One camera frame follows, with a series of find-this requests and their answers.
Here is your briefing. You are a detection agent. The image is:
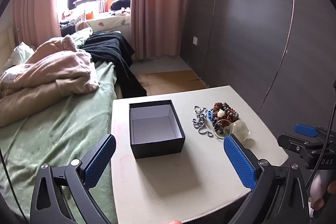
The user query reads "pale green pillow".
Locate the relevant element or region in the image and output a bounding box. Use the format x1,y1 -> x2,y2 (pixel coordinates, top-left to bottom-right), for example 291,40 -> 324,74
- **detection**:
4,42 -> 36,68

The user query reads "black knitted blanket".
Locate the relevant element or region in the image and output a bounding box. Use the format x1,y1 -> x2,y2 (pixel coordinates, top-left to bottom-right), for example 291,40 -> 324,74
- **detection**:
81,32 -> 147,98

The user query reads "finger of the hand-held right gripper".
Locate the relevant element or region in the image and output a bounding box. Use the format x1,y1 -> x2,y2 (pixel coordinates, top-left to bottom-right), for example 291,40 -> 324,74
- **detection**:
294,123 -> 320,138

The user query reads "green bedsheet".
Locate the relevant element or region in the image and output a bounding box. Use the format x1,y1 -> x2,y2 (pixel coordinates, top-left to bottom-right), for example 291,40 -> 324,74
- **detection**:
0,28 -> 118,224

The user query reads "black braided cable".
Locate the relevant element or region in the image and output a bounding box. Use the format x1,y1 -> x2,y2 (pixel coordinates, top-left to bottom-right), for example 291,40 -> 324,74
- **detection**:
304,99 -> 336,188

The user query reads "black jewelry box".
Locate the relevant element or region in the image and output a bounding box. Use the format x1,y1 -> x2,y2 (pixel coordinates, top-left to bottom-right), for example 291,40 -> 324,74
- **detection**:
129,100 -> 186,159

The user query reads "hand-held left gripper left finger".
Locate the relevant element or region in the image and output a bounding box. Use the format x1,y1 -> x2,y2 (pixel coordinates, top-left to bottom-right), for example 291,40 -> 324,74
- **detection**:
30,134 -> 117,224

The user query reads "person's right hand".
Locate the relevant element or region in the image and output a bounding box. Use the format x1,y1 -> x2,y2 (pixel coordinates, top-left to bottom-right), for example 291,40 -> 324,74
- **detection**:
309,170 -> 336,218

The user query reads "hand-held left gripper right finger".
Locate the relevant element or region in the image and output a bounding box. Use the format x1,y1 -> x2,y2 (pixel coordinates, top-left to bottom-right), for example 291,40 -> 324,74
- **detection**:
223,134 -> 310,224

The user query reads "silver chain necklace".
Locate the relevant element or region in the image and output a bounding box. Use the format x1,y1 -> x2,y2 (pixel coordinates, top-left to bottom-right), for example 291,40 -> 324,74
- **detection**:
191,105 -> 214,138

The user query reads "pink fleece blanket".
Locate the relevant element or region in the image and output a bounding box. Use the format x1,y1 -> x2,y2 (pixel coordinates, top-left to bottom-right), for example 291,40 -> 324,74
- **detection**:
0,35 -> 100,127

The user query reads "dark bead bracelet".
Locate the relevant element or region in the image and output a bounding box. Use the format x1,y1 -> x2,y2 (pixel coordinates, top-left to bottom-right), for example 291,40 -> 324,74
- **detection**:
213,119 -> 233,140

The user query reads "floral printed bedding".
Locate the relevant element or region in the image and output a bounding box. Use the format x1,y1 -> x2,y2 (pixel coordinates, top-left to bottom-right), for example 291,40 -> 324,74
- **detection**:
87,14 -> 131,33

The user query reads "black bag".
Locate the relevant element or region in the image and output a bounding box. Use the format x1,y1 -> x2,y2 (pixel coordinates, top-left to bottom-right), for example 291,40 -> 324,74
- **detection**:
110,0 -> 131,11

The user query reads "multicoloured bead bracelet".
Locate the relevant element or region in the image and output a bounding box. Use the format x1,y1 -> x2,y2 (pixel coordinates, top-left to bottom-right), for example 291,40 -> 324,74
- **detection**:
223,106 -> 240,121

